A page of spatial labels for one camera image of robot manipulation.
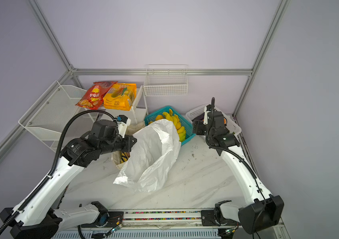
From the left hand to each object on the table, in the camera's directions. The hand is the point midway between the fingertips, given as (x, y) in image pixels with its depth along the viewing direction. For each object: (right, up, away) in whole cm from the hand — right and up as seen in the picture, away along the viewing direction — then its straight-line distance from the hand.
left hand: (135, 141), depth 66 cm
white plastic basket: (+36, +17, +48) cm, 63 cm away
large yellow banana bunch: (+23, +4, +34) cm, 41 cm away
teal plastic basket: (+29, +4, +38) cm, 48 cm away
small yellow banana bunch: (+18, +13, +37) cm, 43 cm away
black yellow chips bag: (-8, -9, +10) cm, 16 cm away
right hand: (+31, +10, +10) cm, 34 cm away
